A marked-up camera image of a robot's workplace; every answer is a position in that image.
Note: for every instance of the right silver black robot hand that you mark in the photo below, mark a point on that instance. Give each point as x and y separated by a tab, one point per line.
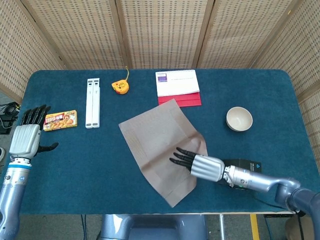
207	167

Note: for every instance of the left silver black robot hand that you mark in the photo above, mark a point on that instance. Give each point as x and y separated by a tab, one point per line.
25	141

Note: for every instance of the white bowl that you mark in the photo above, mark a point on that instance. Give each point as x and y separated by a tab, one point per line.
239	118

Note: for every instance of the gray woven placemat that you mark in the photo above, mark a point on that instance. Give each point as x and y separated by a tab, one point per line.
155	140

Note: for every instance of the right blue-gray robot arm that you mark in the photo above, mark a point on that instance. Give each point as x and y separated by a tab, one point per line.
260	181

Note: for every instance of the dark shoe with white sole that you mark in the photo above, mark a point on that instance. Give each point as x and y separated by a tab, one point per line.
2	153

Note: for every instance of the black cardboard box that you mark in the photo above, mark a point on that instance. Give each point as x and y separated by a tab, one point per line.
246	163

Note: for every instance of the yellow curry roux box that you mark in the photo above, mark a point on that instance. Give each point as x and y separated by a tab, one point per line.
60	121

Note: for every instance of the metal table leg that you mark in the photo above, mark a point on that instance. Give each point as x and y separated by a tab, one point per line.
221	227

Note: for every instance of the white folding stand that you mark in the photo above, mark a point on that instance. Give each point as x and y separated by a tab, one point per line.
92	105

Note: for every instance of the blue-gray robot torso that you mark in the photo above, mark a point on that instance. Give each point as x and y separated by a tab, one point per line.
155	227

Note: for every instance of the white red desk calendar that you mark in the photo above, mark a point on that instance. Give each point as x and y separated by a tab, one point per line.
178	86

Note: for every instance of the woven bamboo screen panel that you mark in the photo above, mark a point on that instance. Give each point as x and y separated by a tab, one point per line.
300	50
15	50
237	32
75	32
162	32

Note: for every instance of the yellow tape measure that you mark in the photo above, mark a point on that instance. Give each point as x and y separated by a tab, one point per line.
120	87

